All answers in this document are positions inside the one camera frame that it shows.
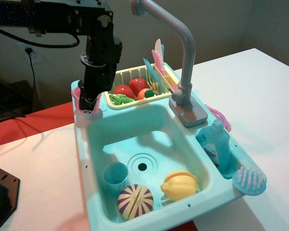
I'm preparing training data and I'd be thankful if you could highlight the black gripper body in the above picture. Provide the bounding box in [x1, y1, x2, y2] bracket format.
[78, 61, 117, 99]

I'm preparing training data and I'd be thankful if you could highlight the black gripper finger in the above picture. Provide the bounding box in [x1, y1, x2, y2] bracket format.
[79, 93, 97, 111]

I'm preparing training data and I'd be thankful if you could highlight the pink plastic cup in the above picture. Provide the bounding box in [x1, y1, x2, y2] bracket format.
[71, 87, 102, 114]

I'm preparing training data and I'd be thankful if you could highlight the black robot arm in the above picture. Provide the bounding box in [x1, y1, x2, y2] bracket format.
[0, 0, 122, 114]

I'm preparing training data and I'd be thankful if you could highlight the teal plastic cup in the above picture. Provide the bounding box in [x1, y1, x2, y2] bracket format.
[103, 162, 129, 196]

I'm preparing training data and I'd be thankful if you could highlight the teal toy sink unit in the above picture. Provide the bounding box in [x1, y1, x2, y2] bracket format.
[73, 93, 267, 231]

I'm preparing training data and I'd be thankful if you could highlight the red toy tomato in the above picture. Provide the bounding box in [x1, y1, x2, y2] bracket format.
[112, 84, 134, 99]

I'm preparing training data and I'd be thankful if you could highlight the green toy vegetable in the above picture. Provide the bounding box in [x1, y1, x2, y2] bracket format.
[110, 94, 134, 105]

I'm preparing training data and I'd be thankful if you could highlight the yellow dish rack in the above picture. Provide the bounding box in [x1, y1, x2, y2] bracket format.
[104, 64, 179, 110]

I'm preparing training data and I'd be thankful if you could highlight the red toy strawberry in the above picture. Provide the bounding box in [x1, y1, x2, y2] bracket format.
[129, 78, 148, 96]

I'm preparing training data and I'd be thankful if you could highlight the orange toy fruit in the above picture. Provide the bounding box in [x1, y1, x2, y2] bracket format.
[137, 88, 155, 100]

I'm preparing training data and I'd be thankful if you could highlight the blue toy plate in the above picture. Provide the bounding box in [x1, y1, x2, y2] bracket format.
[143, 58, 164, 94]

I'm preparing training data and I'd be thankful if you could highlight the pink toy knife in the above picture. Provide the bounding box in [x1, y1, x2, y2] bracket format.
[151, 39, 166, 76]

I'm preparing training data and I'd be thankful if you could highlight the red cloth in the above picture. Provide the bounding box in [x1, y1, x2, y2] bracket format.
[0, 102, 74, 145]

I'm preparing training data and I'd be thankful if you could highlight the grey toy faucet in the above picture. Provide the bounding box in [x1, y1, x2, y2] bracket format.
[130, 0, 209, 128]

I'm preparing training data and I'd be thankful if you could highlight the purple yellow striped toy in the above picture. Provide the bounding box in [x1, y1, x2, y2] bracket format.
[117, 184, 154, 220]

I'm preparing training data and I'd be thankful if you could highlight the yellow toy lemon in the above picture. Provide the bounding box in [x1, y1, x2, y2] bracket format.
[160, 170, 198, 201]

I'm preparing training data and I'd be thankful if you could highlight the blue dish soap bottle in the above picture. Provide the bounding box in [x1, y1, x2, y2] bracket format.
[196, 119, 230, 172]

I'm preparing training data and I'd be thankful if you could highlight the pink toy utensil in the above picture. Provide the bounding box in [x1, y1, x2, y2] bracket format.
[205, 104, 231, 132]

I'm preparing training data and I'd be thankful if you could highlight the blue scrub brush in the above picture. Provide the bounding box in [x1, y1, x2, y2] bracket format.
[232, 166, 266, 196]

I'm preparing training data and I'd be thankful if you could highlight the black braided cable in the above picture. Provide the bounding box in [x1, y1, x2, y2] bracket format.
[0, 24, 80, 48]

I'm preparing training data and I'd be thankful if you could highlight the black power cord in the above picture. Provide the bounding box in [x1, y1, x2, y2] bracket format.
[0, 47, 37, 126]

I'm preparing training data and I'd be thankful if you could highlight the white wall outlet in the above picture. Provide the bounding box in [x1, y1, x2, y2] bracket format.
[16, 42, 43, 64]

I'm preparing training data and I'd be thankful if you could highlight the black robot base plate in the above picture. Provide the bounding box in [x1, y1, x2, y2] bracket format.
[0, 168, 20, 228]

